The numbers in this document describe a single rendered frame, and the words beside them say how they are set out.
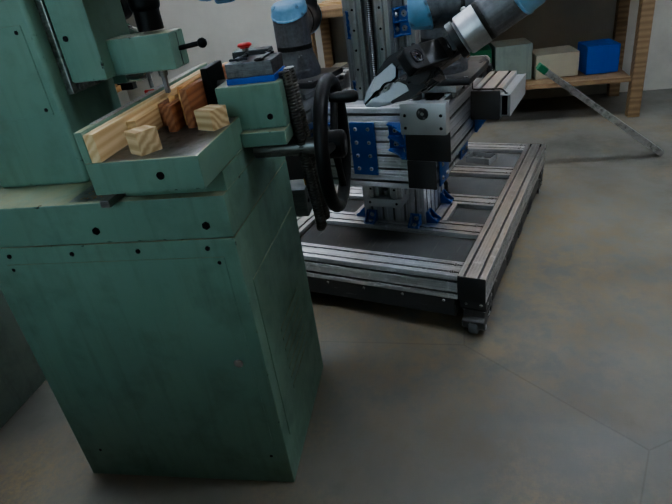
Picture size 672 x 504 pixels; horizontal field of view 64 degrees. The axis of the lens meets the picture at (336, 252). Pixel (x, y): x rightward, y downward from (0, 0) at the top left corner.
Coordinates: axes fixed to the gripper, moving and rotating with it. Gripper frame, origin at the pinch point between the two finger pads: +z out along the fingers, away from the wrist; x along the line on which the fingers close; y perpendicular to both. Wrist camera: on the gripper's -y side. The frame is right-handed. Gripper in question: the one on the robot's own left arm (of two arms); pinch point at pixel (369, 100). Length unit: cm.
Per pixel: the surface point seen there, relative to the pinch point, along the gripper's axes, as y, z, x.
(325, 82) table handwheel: -3.8, 4.7, 6.9
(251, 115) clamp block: -6.8, 20.5, 9.8
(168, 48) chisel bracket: -13.2, 26.1, 28.5
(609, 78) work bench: 293, -69, 5
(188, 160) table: -28.4, 24.5, 1.6
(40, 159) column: -20, 62, 26
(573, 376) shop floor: 63, 4, -84
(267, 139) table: -6.3, 20.2, 4.0
